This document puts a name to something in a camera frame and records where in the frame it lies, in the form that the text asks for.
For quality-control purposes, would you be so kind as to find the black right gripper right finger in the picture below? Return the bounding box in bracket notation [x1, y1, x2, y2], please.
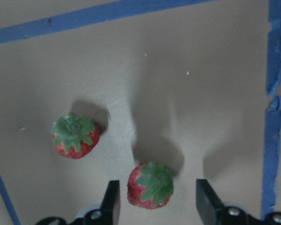
[196, 179, 224, 225]

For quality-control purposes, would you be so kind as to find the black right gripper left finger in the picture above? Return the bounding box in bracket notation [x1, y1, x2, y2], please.
[100, 180, 120, 225]

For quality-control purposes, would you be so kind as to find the strawberry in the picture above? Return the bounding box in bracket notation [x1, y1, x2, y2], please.
[51, 113, 100, 159]
[127, 161, 174, 210]

